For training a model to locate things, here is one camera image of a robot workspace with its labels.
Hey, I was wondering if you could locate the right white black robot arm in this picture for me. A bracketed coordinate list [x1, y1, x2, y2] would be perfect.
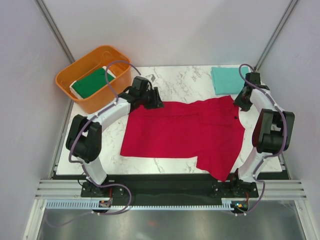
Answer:
[229, 72, 295, 197]

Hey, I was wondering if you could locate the white slotted cable duct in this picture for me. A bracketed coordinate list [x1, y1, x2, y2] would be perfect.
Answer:
[45, 199, 234, 211]

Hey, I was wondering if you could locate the teal folded t shirt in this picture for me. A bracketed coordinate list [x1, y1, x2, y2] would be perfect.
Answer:
[211, 67, 245, 95]

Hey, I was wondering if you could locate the left aluminium frame post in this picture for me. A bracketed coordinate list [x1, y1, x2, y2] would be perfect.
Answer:
[34, 0, 75, 64]

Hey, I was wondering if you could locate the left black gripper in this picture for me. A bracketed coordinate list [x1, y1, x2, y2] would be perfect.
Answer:
[139, 87, 165, 111]

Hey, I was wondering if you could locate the green folded t shirt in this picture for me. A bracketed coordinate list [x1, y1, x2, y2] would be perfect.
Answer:
[71, 67, 116, 99]

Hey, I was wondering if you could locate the orange plastic basket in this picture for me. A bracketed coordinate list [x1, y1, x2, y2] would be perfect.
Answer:
[55, 45, 132, 114]

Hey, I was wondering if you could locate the right aluminium frame post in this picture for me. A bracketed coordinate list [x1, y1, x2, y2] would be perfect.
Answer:
[254, 0, 300, 71]

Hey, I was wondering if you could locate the aluminium frame post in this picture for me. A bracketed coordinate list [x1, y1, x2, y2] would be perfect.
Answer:
[254, 0, 300, 71]
[34, 0, 75, 64]

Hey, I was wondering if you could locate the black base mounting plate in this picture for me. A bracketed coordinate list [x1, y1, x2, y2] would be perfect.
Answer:
[52, 172, 291, 207]

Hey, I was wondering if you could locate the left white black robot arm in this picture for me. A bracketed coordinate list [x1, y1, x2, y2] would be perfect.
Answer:
[65, 76, 164, 197]

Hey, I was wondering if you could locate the red t shirt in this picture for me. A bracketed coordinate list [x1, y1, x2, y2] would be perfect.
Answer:
[120, 96, 245, 181]

